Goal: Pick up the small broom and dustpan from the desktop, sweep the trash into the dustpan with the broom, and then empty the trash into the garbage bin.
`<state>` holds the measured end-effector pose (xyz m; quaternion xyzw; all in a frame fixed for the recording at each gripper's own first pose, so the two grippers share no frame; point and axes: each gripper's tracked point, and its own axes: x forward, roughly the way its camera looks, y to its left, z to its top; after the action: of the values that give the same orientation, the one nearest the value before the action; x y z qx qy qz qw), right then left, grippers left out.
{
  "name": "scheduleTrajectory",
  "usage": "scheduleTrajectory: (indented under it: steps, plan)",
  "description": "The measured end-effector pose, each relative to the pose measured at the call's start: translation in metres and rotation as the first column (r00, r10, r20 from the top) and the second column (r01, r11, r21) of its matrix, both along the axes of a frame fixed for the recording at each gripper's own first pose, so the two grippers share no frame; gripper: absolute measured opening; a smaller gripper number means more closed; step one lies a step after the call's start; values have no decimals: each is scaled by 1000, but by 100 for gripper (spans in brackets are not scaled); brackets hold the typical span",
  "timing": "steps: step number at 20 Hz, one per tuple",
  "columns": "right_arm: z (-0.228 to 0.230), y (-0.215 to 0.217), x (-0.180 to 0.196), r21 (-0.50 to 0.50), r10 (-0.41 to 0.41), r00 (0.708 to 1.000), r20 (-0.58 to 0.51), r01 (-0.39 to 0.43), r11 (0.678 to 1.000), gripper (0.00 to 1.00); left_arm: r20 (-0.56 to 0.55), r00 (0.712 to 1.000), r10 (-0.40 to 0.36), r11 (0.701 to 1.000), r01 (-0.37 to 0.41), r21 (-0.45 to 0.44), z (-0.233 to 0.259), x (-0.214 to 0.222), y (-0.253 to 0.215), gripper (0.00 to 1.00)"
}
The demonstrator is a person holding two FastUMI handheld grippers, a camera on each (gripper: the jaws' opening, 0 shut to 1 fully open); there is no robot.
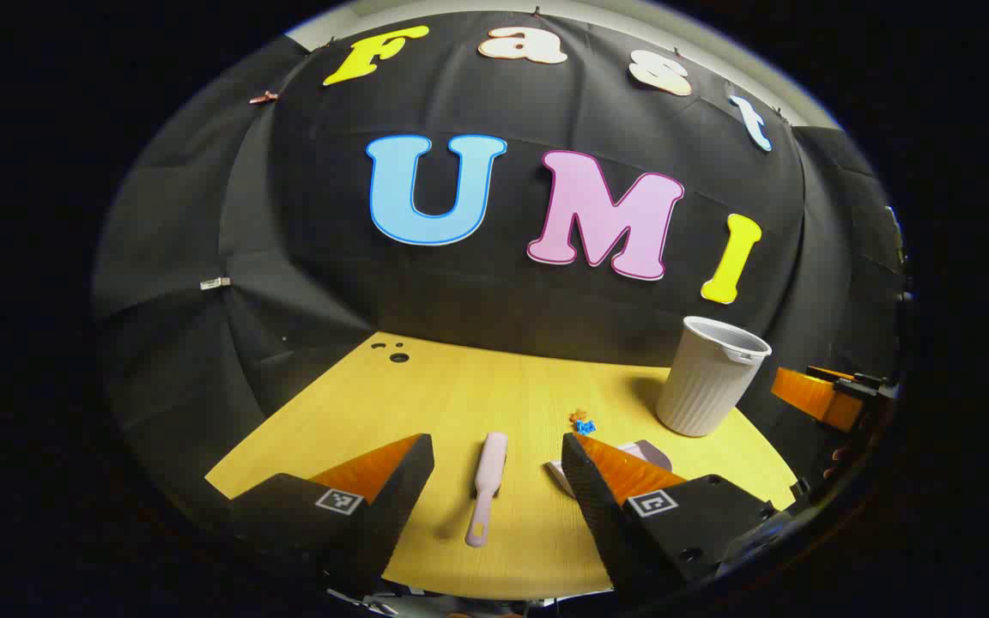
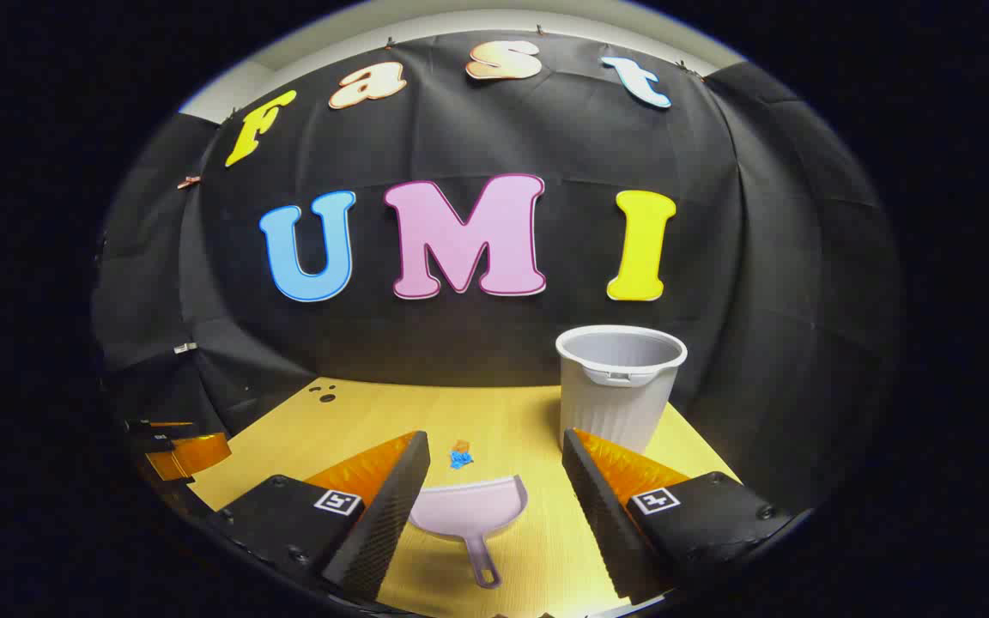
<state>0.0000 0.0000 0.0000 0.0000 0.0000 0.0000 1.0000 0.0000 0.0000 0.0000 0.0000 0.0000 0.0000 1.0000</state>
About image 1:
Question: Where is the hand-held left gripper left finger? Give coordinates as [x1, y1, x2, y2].
[227, 433, 436, 602]

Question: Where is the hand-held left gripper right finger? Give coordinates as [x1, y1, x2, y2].
[561, 431, 793, 607]

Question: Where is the pink dustpan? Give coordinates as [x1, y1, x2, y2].
[545, 439, 675, 500]

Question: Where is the small pink broom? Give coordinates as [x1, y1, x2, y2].
[464, 431, 511, 549]

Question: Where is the white ribbed garbage bin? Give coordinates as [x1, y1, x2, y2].
[655, 315, 774, 439]

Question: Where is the yellow wooden desktop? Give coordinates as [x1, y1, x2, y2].
[203, 331, 801, 603]

